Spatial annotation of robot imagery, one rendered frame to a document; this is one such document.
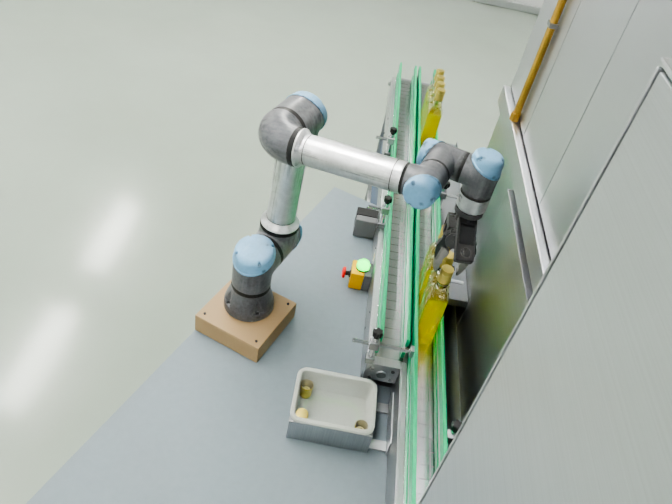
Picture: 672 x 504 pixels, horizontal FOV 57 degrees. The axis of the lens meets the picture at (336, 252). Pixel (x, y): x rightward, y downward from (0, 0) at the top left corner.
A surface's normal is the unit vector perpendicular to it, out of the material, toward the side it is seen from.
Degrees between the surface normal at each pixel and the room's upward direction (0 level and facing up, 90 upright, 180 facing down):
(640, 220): 90
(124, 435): 0
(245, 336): 0
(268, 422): 0
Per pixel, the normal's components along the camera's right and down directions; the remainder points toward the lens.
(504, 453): -0.98, -0.19
